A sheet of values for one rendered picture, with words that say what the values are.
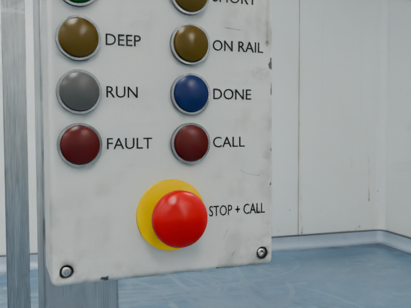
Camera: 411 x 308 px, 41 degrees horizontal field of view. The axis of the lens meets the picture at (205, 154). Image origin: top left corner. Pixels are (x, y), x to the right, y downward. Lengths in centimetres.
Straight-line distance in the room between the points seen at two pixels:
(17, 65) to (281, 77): 290
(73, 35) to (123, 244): 15
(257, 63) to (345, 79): 404
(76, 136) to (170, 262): 12
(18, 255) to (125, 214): 120
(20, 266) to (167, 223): 123
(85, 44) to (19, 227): 121
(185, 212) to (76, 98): 11
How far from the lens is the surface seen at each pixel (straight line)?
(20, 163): 154
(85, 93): 37
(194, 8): 40
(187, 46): 40
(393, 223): 459
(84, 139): 37
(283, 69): 422
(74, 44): 38
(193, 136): 39
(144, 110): 39
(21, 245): 157
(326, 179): 439
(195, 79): 40
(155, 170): 39
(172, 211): 37
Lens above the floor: 95
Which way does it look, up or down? 3 degrees down
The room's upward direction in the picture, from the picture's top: straight up
